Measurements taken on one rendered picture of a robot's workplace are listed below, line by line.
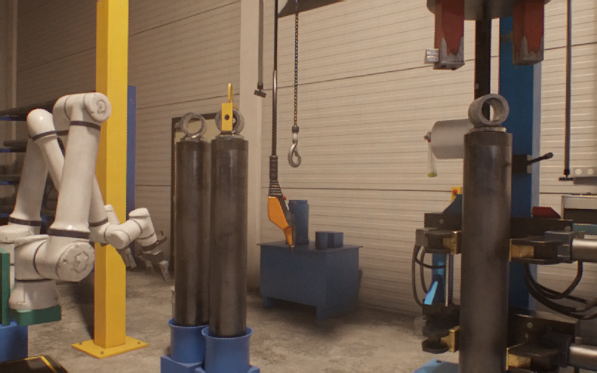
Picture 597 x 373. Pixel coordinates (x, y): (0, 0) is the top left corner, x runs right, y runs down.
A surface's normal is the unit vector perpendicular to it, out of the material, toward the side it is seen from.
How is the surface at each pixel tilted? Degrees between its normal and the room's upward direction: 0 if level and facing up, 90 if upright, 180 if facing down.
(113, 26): 90
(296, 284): 90
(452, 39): 90
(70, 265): 97
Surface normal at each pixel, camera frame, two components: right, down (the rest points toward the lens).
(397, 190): -0.64, 0.00
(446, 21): 0.05, 0.02
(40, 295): 0.64, -0.35
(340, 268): 0.77, 0.02
